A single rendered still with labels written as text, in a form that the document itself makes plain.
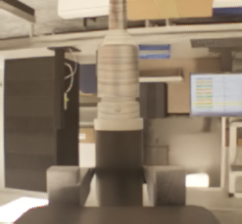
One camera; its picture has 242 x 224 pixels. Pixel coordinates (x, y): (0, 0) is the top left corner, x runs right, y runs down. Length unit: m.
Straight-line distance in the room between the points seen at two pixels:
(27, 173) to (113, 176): 2.43
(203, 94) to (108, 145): 2.01
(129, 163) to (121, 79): 0.04
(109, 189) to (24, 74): 2.42
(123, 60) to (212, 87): 2.00
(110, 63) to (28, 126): 2.38
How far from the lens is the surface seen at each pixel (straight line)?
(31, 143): 2.53
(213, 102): 2.16
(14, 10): 1.09
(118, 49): 0.16
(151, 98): 2.40
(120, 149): 0.16
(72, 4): 1.06
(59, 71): 2.08
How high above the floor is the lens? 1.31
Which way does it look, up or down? 1 degrees down
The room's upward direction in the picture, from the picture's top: 180 degrees clockwise
